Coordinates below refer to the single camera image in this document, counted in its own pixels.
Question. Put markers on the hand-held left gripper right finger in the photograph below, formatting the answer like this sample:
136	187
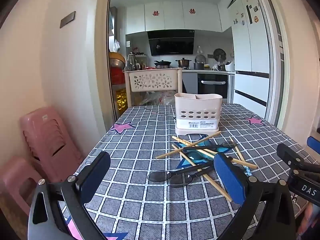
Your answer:
228	180

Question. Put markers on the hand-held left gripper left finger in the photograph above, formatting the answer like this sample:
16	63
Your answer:
93	177

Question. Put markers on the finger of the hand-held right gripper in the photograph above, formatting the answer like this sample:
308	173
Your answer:
314	143
287	152

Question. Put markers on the dark translucent plastic spoon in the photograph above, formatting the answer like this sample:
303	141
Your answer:
157	176
207	147
195	158
178	182

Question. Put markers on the beige plastic utensil holder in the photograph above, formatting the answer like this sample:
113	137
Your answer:
197	110

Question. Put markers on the grey checked star tablecloth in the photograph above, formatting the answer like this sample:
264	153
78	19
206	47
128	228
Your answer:
140	142

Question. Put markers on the stack of pink plastic stools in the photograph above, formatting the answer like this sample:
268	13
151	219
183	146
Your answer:
47	140

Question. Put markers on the pink plastic stool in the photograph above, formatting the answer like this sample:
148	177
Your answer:
17	180

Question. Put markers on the black built-in oven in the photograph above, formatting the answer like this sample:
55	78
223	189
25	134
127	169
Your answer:
212	86

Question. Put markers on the crumpled plastic bags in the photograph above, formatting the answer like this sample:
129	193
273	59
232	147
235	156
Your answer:
157	98

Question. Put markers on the white rice cooker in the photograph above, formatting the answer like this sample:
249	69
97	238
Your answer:
229	66

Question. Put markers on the red container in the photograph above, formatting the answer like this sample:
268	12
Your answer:
117	76

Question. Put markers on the white refrigerator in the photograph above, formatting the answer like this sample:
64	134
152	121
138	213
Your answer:
250	50

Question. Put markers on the beige perforated basket rack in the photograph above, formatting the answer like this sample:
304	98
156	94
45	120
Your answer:
152	80

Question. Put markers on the black cooking pot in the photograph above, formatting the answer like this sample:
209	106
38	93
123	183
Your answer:
199	66

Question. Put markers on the round hanging strainer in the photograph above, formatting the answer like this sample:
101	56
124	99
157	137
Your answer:
219	53

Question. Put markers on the orange metal basin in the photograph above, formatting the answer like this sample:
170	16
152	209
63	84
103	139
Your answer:
117	57

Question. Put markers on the steel pot with lid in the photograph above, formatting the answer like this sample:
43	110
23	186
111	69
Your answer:
183	62

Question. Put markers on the black wok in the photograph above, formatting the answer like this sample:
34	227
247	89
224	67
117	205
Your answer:
162	63

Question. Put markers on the black range hood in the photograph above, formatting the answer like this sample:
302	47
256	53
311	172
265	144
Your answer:
171	42

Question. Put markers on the red paper decoration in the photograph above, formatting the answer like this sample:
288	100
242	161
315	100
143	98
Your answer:
192	11
156	13

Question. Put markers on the white upper kitchen cabinets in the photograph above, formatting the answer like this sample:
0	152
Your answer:
172	17

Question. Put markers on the white sliding door frame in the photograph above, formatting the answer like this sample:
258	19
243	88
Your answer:
277	55

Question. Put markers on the grey wall switch panel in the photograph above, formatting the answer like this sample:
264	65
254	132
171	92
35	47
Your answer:
67	19

